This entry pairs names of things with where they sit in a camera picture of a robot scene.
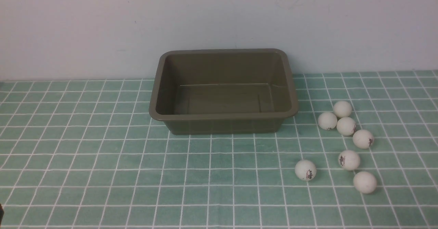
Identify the white ping-pong ball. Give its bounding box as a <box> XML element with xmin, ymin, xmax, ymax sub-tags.
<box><xmin>295</xmin><ymin>160</ymin><xmax>317</xmax><ymax>182</ymax></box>
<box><xmin>336</xmin><ymin>117</ymin><xmax>357</xmax><ymax>136</ymax></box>
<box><xmin>337</xmin><ymin>150</ymin><xmax>360</xmax><ymax>171</ymax></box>
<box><xmin>333</xmin><ymin>101</ymin><xmax>352</xmax><ymax>118</ymax></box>
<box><xmin>318</xmin><ymin>112</ymin><xmax>338</xmax><ymax>130</ymax></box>
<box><xmin>353</xmin><ymin>171</ymin><xmax>377</xmax><ymax>194</ymax></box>
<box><xmin>352</xmin><ymin>129</ymin><xmax>374</xmax><ymax>149</ymax></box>

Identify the olive green plastic bin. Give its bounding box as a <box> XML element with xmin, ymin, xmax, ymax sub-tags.
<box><xmin>149</xmin><ymin>48</ymin><xmax>299</xmax><ymax>135</ymax></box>

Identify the green checkered tablecloth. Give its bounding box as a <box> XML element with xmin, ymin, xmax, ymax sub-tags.
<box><xmin>0</xmin><ymin>70</ymin><xmax>438</xmax><ymax>229</ymax></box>

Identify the black object at edge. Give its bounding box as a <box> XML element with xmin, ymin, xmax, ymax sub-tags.
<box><xmin>0</xmin><ymin>204</ymin><xmax>4</xmax><ymax>225</ymax></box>

